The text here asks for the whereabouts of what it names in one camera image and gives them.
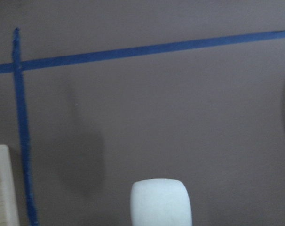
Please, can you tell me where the bamboo cutting board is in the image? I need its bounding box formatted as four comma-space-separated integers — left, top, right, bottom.
0, 145, 20, 226

